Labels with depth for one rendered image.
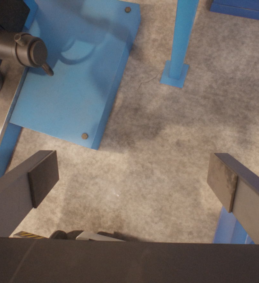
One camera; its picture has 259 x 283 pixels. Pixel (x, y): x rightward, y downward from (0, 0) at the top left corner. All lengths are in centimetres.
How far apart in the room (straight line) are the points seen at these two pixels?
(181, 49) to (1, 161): 112
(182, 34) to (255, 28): 66
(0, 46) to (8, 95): 47
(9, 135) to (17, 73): 35
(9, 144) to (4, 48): 65
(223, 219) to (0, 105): 131
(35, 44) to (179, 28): 51
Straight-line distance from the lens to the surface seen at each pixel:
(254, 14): 143
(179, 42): 90
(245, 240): 104
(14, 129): 134
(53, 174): 16
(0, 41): 87
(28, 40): 80
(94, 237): 108
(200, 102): 116
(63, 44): 128
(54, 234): 113
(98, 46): 120
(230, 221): 115
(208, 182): 17
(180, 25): 82
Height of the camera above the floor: 108
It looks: 79 degrees down
